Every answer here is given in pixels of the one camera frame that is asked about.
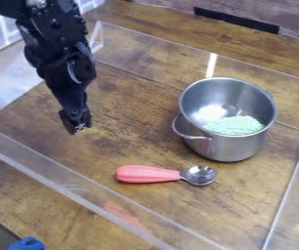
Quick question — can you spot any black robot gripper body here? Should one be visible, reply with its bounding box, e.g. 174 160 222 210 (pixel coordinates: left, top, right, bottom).
24 38 99 113

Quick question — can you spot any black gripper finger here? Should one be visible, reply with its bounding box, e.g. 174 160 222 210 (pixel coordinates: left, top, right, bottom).
59 109 92 135

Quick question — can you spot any pink handled metal spoon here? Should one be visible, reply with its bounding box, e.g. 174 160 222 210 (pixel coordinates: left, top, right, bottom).
116 165 216 187

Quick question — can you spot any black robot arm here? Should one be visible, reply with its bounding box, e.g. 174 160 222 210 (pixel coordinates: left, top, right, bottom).
0 0 96 134

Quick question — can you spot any stainless steel pot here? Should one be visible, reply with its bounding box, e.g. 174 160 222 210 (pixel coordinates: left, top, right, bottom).
172 77 278 162

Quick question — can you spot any green food lump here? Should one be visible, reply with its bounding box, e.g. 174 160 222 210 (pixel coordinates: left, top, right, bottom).
204 116 265 135

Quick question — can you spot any blue object at corner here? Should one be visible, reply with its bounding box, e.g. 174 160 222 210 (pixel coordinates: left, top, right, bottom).
7 236 46 250

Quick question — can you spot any black strip on table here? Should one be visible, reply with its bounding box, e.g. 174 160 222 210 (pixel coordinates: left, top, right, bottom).
194 7 281 34

